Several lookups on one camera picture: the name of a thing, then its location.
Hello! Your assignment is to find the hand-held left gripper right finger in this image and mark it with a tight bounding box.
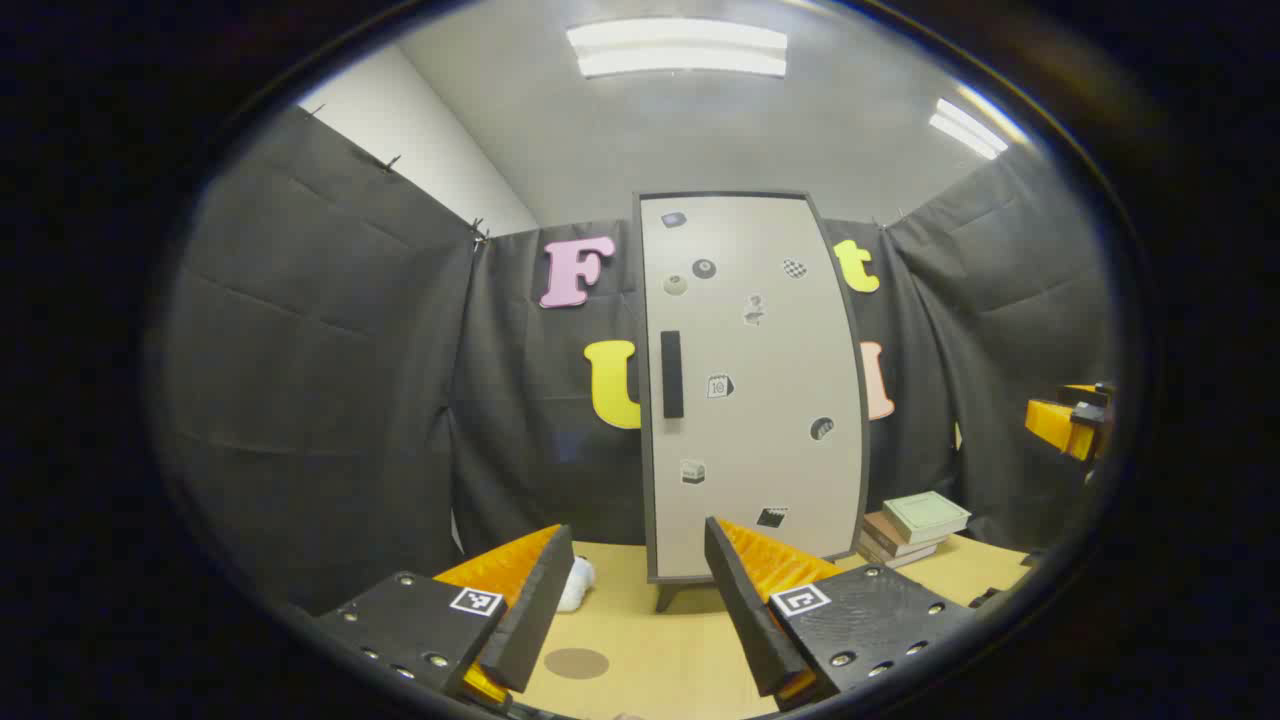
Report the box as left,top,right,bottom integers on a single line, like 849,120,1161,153
704,516,979,711

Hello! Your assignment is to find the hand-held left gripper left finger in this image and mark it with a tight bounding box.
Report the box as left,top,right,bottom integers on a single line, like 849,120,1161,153
315,524,577,706

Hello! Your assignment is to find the brown round coaster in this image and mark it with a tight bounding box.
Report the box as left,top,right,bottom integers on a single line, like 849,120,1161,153
543,647,611,681

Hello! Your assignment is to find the dark grey cabinet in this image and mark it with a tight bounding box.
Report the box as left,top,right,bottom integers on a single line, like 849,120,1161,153
632,190,871,613

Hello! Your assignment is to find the beige cabinet door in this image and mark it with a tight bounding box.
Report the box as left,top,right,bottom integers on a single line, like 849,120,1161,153
632,190,871,586

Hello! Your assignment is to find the small white object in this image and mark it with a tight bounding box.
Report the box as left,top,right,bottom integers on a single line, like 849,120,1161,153
556,556,597,613

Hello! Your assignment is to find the green book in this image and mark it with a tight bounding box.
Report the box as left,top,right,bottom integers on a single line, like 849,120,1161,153
882,490,972,546

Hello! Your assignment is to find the brown book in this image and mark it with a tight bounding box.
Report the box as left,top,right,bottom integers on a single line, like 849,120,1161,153
863,511,951,559

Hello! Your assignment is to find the small ceiling light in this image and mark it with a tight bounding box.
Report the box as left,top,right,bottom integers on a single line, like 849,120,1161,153
928,97,1009,161

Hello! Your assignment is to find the black backdrop cloth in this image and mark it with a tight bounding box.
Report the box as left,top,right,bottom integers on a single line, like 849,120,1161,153
160,105,1116,616

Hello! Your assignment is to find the large ceiling light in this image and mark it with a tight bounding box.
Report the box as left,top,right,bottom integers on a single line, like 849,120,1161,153
566,18,789,79

